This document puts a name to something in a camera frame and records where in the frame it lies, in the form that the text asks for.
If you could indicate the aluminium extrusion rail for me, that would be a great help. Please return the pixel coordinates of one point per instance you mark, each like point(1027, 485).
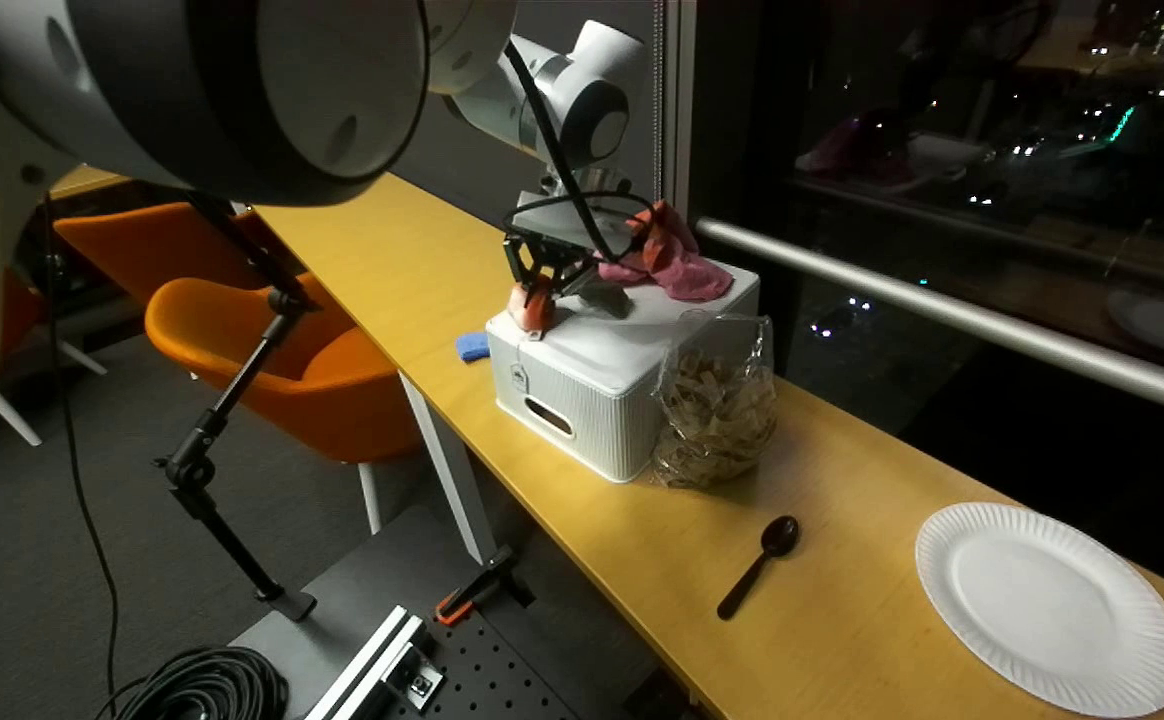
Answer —
point(364, 665)

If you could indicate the orange black clamp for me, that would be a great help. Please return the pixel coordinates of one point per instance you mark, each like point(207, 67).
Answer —
point(475, 595)

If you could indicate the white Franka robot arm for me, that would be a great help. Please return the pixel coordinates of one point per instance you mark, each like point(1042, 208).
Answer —
point(142, 83)

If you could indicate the black articulated camera stand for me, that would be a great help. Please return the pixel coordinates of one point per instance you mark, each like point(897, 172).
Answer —
point(194, 466)

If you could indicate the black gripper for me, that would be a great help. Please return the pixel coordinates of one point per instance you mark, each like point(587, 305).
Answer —
point(553, 232)

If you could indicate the white paper plate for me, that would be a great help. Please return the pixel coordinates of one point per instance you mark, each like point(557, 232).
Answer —
point(1045, 604)

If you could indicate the orange plastic chair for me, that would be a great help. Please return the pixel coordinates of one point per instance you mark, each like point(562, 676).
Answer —
point(142, 240)
point(207, 320)
point(23, 320)

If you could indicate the black plastic spoon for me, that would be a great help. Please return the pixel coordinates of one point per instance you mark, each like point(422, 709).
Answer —
point(783, 537)

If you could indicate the small blue sponge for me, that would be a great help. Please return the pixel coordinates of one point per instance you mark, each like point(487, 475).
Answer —
point(475, 349)

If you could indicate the silver metal handrail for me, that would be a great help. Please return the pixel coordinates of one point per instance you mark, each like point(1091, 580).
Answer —
point(941, 309)

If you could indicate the white plastic basket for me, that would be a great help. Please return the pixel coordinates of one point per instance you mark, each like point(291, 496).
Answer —
point(607, 373)

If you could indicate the pink shirt orange print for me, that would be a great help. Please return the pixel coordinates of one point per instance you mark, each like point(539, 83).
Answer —
point(684, 279)

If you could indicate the white table leg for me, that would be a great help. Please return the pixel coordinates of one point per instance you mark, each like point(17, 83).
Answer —
point(452, 480)

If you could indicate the black perforated breadboard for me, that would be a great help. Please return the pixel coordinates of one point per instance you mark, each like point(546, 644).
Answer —
point(487, 681)

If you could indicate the grey metal base plate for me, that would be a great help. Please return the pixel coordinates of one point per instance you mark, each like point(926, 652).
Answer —
point(364, 572)

